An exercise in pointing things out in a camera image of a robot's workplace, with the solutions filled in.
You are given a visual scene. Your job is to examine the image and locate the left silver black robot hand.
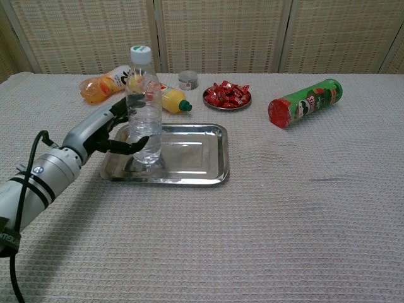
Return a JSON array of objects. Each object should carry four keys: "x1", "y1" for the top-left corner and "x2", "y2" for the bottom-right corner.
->
[{"x1": 61, "y1": 96, "x2": 150, "y2": 166}]

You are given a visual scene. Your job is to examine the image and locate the transparent plastic water bottle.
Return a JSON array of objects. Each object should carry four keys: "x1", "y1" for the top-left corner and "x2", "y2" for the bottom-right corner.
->
[{"x1": 125, "y1": 45, "x2": 163, "y2": 166}]

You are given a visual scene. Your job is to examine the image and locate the orange juice bottle black cap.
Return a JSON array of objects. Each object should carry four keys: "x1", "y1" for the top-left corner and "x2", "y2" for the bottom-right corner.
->
[{"x1": 79, "y1": 64, "x2": 132, "y2": 105}]

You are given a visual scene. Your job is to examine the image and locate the yellow bottle with green cap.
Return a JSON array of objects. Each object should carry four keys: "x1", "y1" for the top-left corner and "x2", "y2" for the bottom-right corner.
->
[{"x1": 126, "y1": 72, "x2": 193, "y2": 115}]

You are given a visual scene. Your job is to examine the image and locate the rectangular stainless steel tray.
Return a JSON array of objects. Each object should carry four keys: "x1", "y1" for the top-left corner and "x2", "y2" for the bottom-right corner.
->
[{"x1": 100, "y1": 122, "x2": 230, "y2": 186}]

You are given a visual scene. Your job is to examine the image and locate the woven folding screen panel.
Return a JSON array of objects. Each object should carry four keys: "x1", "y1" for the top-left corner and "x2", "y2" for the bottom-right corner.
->
[
  {"x1": 279, "y1": 0, "x2": 404, "y2": 75},
  {"x1": 0, "y1": 0, "x2": 160, "y2": 75},
  {"x1": 154, "y1": 0, "x2": 293, "y2": 74}
]

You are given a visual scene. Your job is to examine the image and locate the small grey round jar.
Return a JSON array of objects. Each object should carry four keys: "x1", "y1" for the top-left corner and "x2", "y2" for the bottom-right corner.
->
[{"x1": 177, "y1": 70, "x2": 199, "y2": 92}]

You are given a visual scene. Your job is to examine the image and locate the round metal candy dish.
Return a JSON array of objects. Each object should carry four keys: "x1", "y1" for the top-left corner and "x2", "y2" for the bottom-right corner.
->
[{"x1": 202, "y1": 86, "x2": 253, "y2": 111}]

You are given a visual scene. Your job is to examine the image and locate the white waffle-weave tablecloth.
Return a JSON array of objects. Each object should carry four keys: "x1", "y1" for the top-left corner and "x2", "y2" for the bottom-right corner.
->
[{"x1": 0, "y1": 71, "x2": 404, "y2": 303}]

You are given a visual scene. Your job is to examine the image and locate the green Pringles can red lid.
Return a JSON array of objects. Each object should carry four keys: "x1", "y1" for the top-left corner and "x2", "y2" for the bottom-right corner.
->
[{"x1": 268, "y1": 78, "x2": 344, "y2": 129}]

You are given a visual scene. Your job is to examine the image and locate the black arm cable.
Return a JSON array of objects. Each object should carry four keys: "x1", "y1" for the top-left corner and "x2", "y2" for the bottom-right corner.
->
[{"x1": 8, "y1": 129, "x2": 61, "y2": 303}]

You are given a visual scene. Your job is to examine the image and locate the black velcro strap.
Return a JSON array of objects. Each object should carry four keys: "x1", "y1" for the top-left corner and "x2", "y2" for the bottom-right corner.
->
[{"x1": 0, "y1": 225, "x2": 21, "y2": 259}]

